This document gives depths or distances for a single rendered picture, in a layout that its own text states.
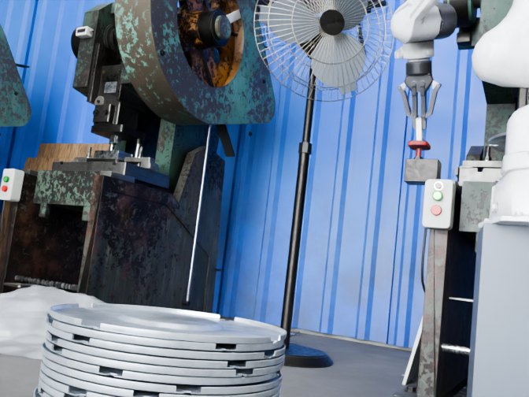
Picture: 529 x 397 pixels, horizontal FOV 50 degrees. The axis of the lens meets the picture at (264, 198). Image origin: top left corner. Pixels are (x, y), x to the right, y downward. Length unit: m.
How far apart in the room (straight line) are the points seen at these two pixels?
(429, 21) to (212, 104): 1.18
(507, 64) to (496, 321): 0.47
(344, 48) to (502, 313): 1.52
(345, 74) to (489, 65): 1.24
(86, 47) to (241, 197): 1.31
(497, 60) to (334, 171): 2.25
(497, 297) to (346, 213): 2.26
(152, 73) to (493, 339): 1.67
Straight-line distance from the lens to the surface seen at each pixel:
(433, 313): 1.68
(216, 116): 2.56
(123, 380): 0.61
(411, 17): 1.62
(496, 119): 2.22
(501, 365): 1.08
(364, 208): 3.24
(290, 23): 2.34
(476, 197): 1.74
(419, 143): 1.78
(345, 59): 2.37
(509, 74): 1.19
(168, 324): 0.68
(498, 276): 1.07
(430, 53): 1.77
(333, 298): 3.25
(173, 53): 2.35
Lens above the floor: 0.32
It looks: 7 degrees up
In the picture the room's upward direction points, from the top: 7 degrees clockwise
